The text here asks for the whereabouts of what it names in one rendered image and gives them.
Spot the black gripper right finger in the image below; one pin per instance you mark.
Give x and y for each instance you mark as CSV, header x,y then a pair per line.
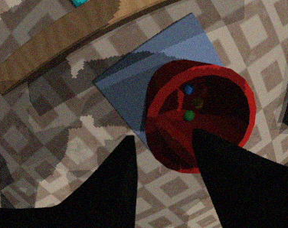
x,y
247,190

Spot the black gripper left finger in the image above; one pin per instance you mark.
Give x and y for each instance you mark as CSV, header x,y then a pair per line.
x,y
107,199

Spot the tan curved wooden bar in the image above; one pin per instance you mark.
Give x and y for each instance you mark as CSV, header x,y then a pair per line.
x,y
69,33

